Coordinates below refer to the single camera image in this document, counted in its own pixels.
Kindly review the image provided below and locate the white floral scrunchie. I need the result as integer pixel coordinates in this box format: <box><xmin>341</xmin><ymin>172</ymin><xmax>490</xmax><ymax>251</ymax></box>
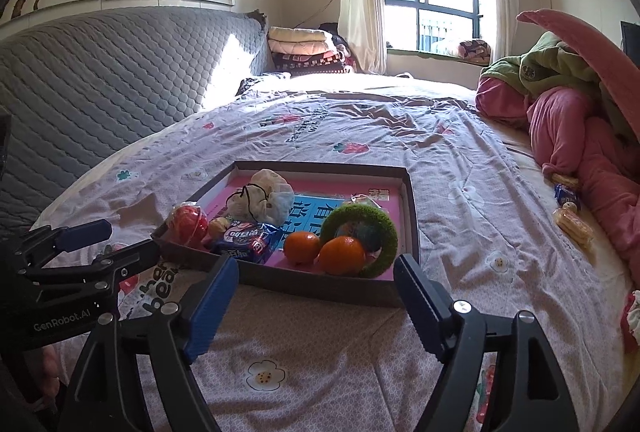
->
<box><xmin>620</xmin><ymin>290</ymin><xmax>640</xmax><ymax>352</ymax></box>

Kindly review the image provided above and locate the blue cookie snack packet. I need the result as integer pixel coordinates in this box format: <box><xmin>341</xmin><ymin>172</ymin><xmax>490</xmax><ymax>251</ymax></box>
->
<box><xmin>210</xmin><ymin>221</ymin><xmax>283</xmax><ymax>264</ymax></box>

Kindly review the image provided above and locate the yellow snack packet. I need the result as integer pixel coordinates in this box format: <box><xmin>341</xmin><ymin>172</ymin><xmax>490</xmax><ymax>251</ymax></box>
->
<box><xmin>553</xmin><ymin>208</ymin><xmax>593</xmax><ymax>247</ymax></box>

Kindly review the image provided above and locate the folded blankets stack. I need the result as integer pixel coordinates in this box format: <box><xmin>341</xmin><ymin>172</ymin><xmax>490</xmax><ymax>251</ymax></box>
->
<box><xmin>267</xmin><ymin>26</ymin><xmax>359</xmax><ymax>76</ymax></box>

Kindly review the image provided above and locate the grey quilted headboard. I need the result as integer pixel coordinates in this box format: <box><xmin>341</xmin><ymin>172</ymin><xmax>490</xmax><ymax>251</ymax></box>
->
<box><xmin>1</xmin><ymin>7</ymin><xmax>270</xmax><ymax>237</ymax></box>

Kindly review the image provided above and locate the pink strawberry bed sheet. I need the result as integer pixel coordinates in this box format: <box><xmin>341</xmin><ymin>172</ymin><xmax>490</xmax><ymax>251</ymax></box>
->
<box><xmin>38</xmin><ymin>75</ymin><xmax>631</xmax><ymax>431</ymax></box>

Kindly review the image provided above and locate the blue small snack packet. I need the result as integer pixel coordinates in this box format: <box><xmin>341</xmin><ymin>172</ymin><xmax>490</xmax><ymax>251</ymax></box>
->
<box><xmin>554</xmin><ymin>183</ymin><xmax>582</xmax><ymax>212</ymax></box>

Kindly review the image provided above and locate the black wall television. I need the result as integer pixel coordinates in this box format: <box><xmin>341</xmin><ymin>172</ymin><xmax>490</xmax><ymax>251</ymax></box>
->
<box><xmin>620</xmin><ymin>21</ymin><xmax>640</xmax><ymax>62</ymax></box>

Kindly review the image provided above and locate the pink quilt pile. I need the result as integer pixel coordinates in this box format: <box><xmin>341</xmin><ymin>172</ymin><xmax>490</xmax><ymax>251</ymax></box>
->
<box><xmin>475</xmin><ymin>77</ymin><xmax>639</xmax><ymax>283</ymax></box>

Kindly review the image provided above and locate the patterned cushion on sill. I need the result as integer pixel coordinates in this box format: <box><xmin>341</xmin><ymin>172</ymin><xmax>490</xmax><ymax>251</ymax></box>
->
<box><xmin>458</xmin><ymin>39</ymin><xmax>491</xmax><ymax>66</ymax></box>

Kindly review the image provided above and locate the green fuzzy ring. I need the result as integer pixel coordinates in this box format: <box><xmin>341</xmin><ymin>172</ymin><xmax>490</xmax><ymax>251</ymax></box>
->
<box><xmin>319</xmin><ymin>202</ymin><xmax>400</xmax><ymax>280</ymax></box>

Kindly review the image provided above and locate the white drawstring mesh bag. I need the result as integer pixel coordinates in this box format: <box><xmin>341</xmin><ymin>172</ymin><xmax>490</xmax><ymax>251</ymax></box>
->
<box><xmin>224</xmin><ymin>169</ymin><xmax>295</xmax><ymax>226</ymax></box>

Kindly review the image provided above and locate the orange tangerine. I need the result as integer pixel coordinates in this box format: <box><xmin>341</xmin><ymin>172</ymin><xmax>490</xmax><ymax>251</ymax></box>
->
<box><xmin>318</xmin><ymin>236</ymin><xmax>367</xmax><ymax>276</ymax></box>
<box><xmin>283</xmin><ymin>231</ymin><xmax>322</xmax><ymax>265</ymax></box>

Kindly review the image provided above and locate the green blanket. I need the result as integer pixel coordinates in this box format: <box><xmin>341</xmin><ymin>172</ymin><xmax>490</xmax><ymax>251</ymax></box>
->
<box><xmin>480</xmin><ymin>32</ymin><xmax>634</xmax><ymax>140</ymax></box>

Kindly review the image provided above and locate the red toy egg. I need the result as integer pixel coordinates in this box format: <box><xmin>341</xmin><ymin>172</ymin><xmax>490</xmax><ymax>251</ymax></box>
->
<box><xmin>166</xmin><ymin>201</ymin><xmax>208</xmax><ymax>248</ymax></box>

